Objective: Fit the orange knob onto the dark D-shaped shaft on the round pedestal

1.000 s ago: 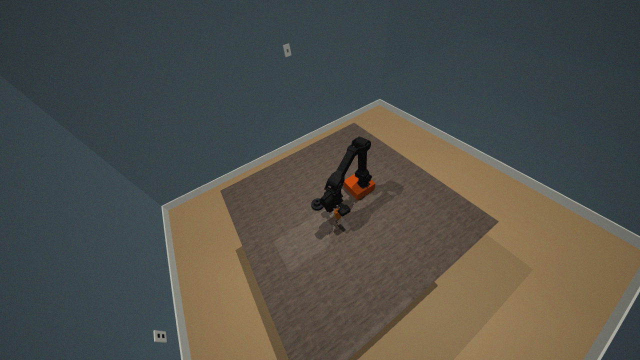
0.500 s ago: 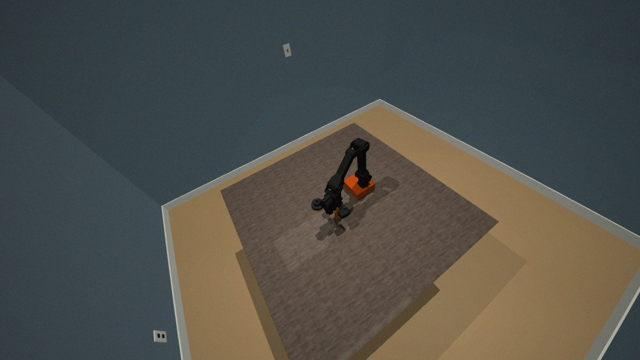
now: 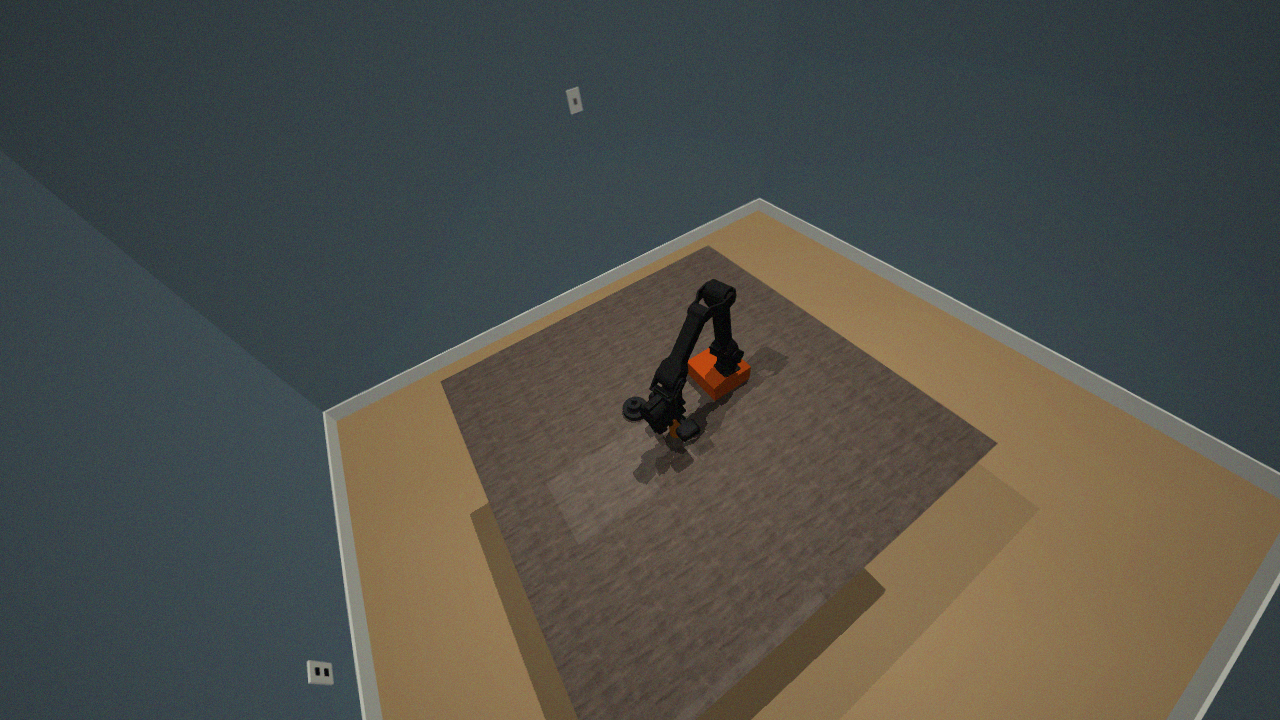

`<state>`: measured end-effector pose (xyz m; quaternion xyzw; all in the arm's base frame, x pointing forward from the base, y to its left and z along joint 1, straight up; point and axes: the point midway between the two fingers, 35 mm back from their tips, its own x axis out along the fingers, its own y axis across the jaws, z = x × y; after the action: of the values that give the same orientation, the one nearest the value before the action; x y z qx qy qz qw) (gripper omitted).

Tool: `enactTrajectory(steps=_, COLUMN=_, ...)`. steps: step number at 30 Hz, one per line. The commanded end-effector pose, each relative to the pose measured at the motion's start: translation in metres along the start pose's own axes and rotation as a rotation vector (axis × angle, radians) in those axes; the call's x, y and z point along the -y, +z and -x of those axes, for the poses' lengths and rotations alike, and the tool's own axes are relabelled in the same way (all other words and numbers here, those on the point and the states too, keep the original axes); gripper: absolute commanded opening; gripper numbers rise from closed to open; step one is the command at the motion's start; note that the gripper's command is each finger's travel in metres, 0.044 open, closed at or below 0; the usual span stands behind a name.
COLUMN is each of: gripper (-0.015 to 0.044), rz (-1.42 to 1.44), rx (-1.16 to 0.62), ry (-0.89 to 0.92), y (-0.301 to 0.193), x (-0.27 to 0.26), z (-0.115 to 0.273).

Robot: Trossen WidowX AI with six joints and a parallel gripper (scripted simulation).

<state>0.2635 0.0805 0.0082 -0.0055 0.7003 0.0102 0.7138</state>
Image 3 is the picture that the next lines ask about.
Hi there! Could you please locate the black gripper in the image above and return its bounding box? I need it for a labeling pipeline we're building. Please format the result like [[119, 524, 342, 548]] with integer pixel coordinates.
[[668, 398, 700, 442]]

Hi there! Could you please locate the black stepped round pedestal with short shaft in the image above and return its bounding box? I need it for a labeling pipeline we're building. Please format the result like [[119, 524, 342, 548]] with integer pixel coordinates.
[[623, 396, 646, 421]]

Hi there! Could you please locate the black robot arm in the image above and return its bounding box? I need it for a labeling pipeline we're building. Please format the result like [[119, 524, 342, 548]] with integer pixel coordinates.
[[639, 279, 744, 434]]

